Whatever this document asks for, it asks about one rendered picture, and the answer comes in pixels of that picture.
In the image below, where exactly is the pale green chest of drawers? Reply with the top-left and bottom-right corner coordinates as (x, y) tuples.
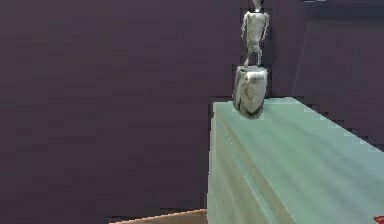
(206, 96), (384, 224)

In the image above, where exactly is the grey figure statue on pedestal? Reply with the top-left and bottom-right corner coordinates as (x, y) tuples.
(232, 0), (272, 120)

